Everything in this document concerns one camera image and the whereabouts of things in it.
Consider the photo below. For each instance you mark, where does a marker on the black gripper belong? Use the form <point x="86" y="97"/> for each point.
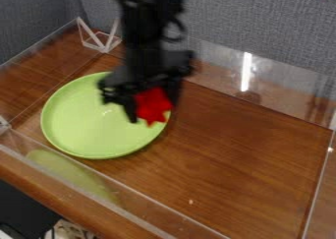
<point x="150" y="25"/>

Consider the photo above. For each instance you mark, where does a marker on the red star-shaped prism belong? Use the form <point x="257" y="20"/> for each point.
<point x="153" y="104"/>

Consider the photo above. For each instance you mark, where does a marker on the green round plate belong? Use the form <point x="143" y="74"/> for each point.
<point x="90" y="129"/>

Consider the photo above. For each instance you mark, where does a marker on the clear acrylic enclosure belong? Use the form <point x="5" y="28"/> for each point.
<point x="242" y="169"/>

